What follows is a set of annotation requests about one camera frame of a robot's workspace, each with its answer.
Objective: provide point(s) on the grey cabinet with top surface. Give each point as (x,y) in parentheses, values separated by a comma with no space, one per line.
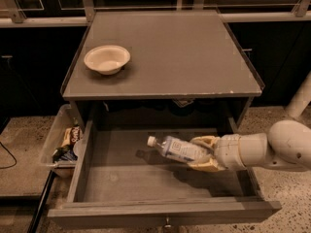
(185,70)

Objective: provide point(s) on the snack bag in bin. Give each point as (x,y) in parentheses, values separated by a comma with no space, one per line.
(72,136)

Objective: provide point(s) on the white plastic bowl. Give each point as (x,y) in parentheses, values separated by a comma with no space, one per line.
(107,60)

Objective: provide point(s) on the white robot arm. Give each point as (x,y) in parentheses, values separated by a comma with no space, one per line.
(286,146)

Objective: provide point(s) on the open grey top drawer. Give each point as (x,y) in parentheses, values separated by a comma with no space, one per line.
(120,182)

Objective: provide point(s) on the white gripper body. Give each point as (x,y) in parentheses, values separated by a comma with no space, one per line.
(227,151)

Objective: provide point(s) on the blue plastic water bottle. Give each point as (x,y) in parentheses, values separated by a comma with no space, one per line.
(179,150)

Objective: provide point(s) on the dark snack packet in bin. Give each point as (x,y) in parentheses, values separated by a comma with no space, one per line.
(64,154)

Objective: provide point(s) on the clear plastic storage bin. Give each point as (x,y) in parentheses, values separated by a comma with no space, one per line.
(64,119)

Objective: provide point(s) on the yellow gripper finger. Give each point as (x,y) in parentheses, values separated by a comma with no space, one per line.
(210,165)
(208,142)

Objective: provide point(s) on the metal railing frame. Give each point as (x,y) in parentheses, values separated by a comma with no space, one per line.
(62,13)

